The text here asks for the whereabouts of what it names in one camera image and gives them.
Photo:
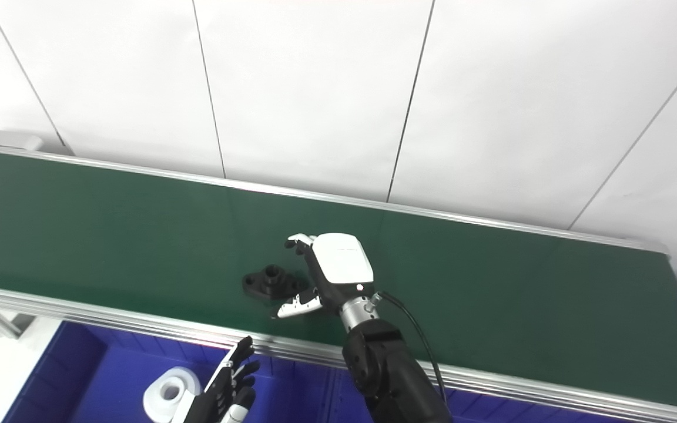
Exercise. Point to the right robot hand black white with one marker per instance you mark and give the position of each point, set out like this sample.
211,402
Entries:
341,264

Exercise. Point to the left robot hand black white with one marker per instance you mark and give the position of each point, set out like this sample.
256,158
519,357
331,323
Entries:
221,393

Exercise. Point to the black flanged machine part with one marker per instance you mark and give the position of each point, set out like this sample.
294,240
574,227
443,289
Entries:
268,283

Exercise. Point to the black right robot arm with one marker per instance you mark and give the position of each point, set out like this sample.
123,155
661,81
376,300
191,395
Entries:
391,376

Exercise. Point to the green conveyor belt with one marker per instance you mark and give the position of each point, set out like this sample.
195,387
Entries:
109,320
138,223

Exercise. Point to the blue plastic bin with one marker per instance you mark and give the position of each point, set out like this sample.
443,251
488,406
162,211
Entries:
482,414
80,382

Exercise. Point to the grey conveyor end box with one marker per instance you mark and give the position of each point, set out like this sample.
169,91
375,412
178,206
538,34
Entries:
6,141

